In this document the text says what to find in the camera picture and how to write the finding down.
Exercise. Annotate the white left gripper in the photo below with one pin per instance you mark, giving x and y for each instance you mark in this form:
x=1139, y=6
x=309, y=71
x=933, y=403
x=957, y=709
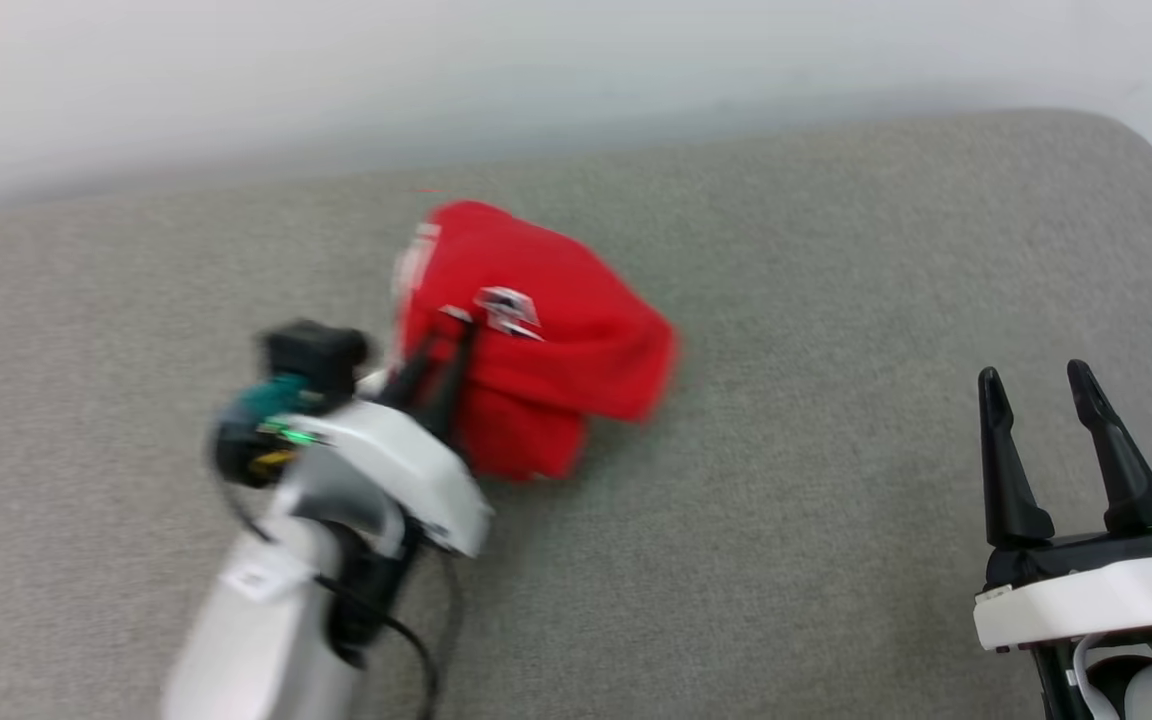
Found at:
x=406, y=470

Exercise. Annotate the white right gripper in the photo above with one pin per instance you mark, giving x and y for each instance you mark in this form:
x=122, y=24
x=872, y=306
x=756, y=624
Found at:
x=1086, y=600

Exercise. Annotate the red basketball jersey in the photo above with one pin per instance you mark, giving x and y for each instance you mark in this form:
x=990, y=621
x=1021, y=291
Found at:
x=556, y=390

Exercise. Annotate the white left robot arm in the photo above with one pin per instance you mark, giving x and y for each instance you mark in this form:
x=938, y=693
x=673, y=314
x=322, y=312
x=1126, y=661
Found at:
x=256, y=630

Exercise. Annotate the grey fabric sofa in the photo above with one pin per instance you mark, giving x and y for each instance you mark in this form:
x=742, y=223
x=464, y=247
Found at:
x=836, y=300

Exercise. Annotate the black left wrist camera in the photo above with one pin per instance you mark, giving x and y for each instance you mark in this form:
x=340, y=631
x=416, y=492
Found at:
x=311, y=355

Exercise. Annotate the green left camera connector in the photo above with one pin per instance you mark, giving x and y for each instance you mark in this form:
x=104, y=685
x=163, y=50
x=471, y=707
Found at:
x=271, y=395

